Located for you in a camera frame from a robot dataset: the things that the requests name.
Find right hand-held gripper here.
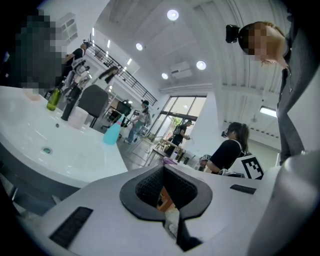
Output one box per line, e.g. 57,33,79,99
241,149,320,256

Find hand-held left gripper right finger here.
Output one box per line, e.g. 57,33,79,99
163,164,277,256

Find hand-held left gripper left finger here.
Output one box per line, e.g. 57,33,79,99
18,164,181,256

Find light blue spray bottle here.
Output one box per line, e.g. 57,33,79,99
102,113,125,146

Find black tall bottle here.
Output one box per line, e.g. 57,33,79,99
60,84,82,121

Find green glass bottle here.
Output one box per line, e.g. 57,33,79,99
46,80,63,112

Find wooden background table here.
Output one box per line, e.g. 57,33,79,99
139,134,196,167

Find pale pink cup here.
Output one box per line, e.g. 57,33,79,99
68,106,90,130

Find person's body in dark clothing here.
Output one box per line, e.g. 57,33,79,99
238,21,320,166

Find glass entrance doors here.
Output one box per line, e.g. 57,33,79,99
149,95,208,151

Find black background office chair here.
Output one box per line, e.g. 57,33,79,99
109,99,133,126

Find dark grey office chair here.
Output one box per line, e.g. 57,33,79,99
77,84,109,128

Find pink small bowl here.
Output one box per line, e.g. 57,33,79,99
22,88,42,102

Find black mezzanine railing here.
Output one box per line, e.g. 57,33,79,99
86,41,158,107

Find white ceiling air conditioner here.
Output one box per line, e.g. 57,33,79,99
169,61,193,79

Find oblong wall light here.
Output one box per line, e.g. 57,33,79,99
259,105,278,118

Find black head-worn camera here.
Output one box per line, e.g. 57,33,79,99
225,23,241,45

